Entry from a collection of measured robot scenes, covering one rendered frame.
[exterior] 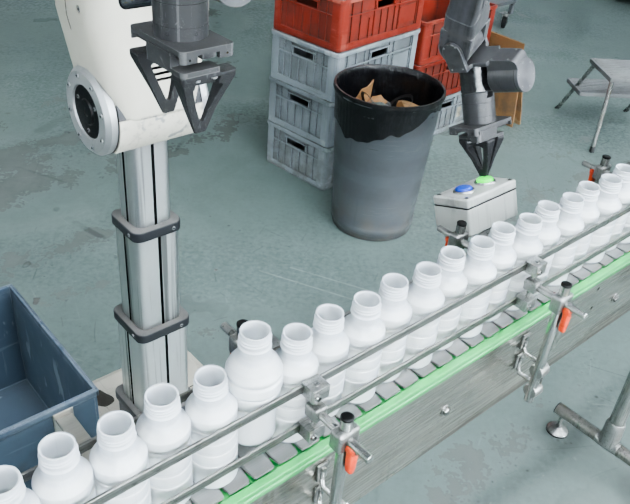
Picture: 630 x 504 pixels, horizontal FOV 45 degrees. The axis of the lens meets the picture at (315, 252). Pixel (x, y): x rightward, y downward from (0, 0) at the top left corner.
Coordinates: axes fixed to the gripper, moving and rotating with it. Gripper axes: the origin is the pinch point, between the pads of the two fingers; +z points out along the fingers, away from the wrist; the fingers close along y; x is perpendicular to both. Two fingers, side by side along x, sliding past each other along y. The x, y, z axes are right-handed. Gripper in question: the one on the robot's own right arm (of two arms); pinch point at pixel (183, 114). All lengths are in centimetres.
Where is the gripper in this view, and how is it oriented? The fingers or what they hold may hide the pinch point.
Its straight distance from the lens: 85.8
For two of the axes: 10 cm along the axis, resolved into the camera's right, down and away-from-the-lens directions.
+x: 7.5, -3.2, 5.7
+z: -0.7, 8.3, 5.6
